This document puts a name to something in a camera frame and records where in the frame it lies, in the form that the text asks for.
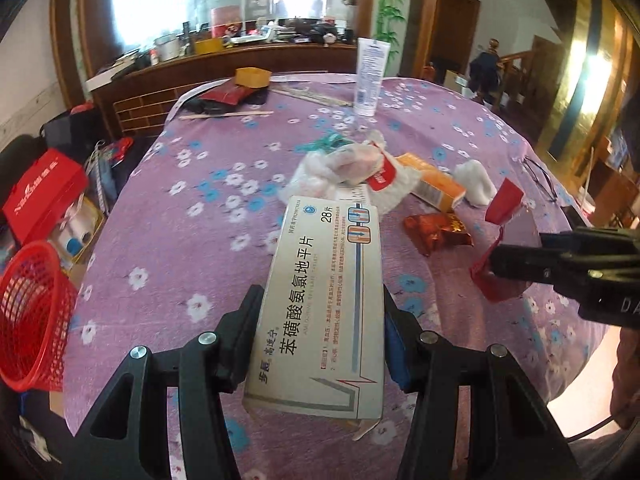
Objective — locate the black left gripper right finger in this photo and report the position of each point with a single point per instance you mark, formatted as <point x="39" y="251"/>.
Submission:
<point x="512" y="433"/>

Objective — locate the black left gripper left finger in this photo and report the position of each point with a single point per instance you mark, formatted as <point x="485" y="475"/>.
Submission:
<point x="125" y="434"/>

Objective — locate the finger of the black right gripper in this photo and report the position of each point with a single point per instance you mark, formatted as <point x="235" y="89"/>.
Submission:
<point x="526" y="264"/>

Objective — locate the red plastic wrapper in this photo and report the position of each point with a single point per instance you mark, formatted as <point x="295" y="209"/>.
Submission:
<point x="502" y="209"/>

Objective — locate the white medicine box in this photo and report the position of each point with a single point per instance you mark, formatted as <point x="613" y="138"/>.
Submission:
<point x="318" y="349"/>

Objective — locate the dark red snack packet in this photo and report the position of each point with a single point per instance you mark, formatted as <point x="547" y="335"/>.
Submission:
<point x="431" y="232"/>

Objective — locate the orange cardboard box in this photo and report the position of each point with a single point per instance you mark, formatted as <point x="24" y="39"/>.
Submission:
<point x="436" y="188"/>

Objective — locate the white plastic bag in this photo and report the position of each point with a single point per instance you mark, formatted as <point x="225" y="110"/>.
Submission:
<point x="354" y="171"/>

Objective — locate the red mesh trash basket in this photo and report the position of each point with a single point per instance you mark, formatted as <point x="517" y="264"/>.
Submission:
<point x="37" y="303"/>

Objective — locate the eyeglasses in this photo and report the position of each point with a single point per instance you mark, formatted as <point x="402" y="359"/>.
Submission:
<point x="541" y="178"/>

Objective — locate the purple floral tablecloth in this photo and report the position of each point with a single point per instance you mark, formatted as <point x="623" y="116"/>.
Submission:
<point x="199" y="219"/>

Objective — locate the red gift box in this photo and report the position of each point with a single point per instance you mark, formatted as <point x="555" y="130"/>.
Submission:
<point x="41" y="197"/>

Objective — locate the wooden chopstick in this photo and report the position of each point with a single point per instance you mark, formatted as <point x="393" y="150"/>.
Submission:
<point x="248" y="113"/>

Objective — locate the wooden sideboard cabinet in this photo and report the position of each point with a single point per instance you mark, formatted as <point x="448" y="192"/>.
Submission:
<point x="137" y="104"/>

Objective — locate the dark red wallet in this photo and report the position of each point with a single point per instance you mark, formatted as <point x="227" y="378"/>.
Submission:
<point x="229" y="93"/>

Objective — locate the yellow small box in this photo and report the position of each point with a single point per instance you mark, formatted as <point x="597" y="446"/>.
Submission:
<point x="252" y="77"/>

